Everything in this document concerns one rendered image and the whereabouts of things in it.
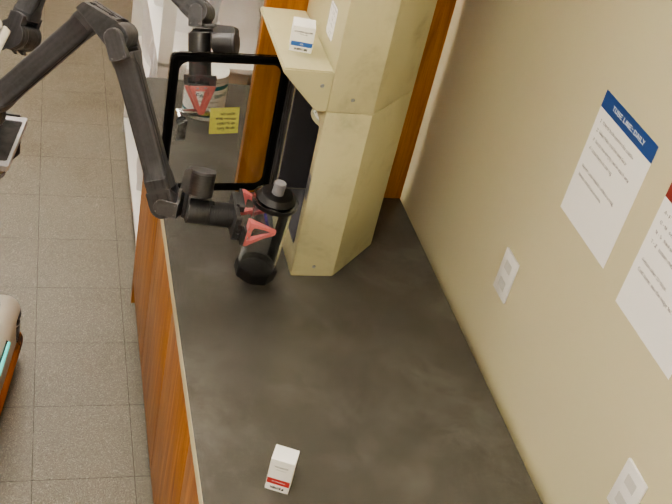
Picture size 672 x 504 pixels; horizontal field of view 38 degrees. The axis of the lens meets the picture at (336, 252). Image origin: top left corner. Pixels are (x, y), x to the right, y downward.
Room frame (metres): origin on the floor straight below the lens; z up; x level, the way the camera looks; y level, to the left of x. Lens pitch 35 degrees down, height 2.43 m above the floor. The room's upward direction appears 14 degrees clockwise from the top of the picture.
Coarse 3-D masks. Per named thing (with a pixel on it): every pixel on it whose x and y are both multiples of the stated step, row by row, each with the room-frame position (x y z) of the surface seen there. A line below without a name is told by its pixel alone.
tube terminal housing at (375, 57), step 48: (336, 0) 2.05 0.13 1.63; (384, 0) 1.98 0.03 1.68; (432, 0) 2.15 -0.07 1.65; (336, 48) 1.98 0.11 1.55; (384, 48) 1.99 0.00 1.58; (336, 96) 1.96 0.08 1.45; (384, 96) 2.03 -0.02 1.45; (336, 144) 1.97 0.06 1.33; (384, 144) 2.10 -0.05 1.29; (336, 192) 1.98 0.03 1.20; (384, 192) 2.17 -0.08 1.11; (288, 240) 2.03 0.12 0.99; (336, 240) 1.99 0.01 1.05
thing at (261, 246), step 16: (256, 192) 1.87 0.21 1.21; (256, 208) 1.85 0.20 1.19; (272, 208) 1.83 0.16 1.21; (272, 224) 1.83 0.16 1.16; (288, 224) 1.87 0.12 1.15; (272, 240) 1.84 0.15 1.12; (240, 256) 1.86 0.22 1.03; (256, 256) 1.83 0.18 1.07; (272, 256) 1.84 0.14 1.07; (256, 272) 1.83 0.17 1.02
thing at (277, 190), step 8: (272, 184) 1.90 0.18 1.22; (280, 184) 1.87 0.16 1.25; (264, 192) 1.86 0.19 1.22; (272, 192) 1.87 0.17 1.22; (280, 192) 1.86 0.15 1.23; (288, 192) 1.89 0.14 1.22; (264, 200) 1.84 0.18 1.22; (272, 200) 1.84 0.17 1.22; (280, 200) 1.85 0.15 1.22; (288, 200) 1.86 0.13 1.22; (280, 208) 1.84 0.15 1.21; (288, 208) 1.85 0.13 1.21
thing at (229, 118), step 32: (192, 64) 2.13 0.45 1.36; (224, 64) 2.16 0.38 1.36; (256, 64) 2.20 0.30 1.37; (192, 96) 2.13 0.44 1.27; (224, 96) 2.17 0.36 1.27; (256, 96) 2.20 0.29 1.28; (192, 128) 2.14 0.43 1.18; (224, 128) 2.17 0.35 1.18; (256, 128) 2.21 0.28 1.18; (192, 160) 2.14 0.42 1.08; (224, 160) 2.18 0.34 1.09; (256, 160) 2.22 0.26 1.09
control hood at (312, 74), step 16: (272, 16) 2.17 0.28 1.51; (288, 16) 2.19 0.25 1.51; (304, 16) 2.22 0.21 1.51; (272, 32) 2.08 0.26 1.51; (288, 32) 2.10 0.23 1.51; (288, 48) 2.02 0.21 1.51; (320, 48) 2.06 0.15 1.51; (288, 64) 1.94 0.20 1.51; (304, 64) 1.96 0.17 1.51; (320, 64) 1.98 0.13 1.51; (304, 80) 1.93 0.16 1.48; (320, 80) 1.95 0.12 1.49; (304, 96) 1.94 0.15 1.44; (320, 96) 1.95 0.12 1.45
